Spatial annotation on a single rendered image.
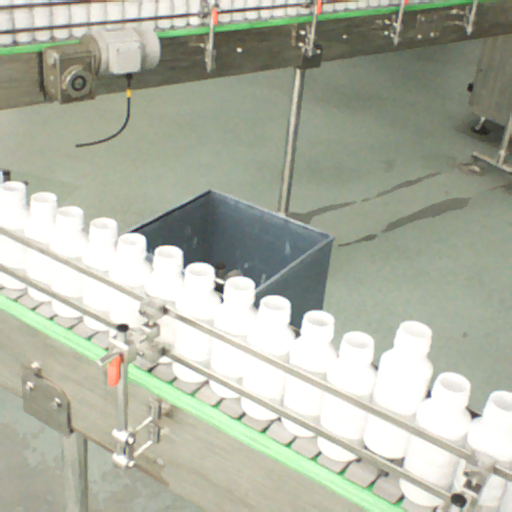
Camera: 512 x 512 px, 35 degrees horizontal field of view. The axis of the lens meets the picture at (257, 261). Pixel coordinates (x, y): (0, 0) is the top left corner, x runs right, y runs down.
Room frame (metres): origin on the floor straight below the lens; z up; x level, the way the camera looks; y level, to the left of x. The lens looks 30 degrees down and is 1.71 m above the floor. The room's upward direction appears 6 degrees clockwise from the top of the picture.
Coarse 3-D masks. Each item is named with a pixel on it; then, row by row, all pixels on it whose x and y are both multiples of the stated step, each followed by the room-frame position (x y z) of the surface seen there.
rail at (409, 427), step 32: (64, 256) 0.98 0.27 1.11; (128, 288) 0.92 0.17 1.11; (96, 320) 0.95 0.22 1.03; (192, 320) 0.86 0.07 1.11; (256, 352) 0.81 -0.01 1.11; (224, 384) 0.83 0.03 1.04; (320, 384) 0.76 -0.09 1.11; (288, 416) 0.78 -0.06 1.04; (384, 416) 0.72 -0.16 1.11; (480, 416) 0.73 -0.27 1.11; (352, 448) 0.73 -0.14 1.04; (448, 448) 0.68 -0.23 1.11; (416, 480) 0.69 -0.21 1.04
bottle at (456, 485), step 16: (496, 400) 0.71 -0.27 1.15; (496, 416) 0.68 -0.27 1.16; (480, 432) 0.68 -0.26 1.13; (496, 432) 0.68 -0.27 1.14; (480, 448) 0.67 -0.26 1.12; (496, 448) 0.67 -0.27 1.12; (464, 464) 0.68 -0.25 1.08; (464, 480) 0.68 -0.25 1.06; (496, 480) 0.66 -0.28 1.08; (496, 496) 0.67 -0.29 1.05
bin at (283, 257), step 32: (160, 224) 1.45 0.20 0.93; (192, 224) 1.54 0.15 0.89; (224, 224) 1.57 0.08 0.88; (256, 224) 1.53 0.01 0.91; (288, 224) 1.49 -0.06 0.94; (192, 256) 1.55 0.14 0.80; (224, 256) 1.57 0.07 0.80; (256, 256) 1.53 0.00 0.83; (288, 256) 1.49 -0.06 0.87; (320, 256) 1.40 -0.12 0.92; (256, 288) 1.21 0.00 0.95; (288, 288) 1.30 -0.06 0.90; (320, 288) 1.42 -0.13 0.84
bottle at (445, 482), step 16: (448, 384) 0.73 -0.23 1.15; (464, 384) 0.72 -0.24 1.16; (432, 400) 0.71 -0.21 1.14; (448, 400) 0.70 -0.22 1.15; (464, 400) 0.70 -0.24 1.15; (416, 416) 0.72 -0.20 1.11; (432, 416) 0.70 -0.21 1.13; (448, 416) 0.70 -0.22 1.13; (464, 416) 0.71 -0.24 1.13; (432, 432) 0.69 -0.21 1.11; (448, 432) 0.69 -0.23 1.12; (464, 432) 0.69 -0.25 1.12; (416, 448) 0.70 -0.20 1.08; (432, 448) 0.69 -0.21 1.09; (416, 464) 0.70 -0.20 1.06; (432, 464) 0.69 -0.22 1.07; (448, 464) 0.69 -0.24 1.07; (400, 480) 0.72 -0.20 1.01; (432, 480) 0.69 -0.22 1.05; (448, 480) 0.69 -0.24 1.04; (416, 496) 0.69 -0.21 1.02; (432, 496) 0.69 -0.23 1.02
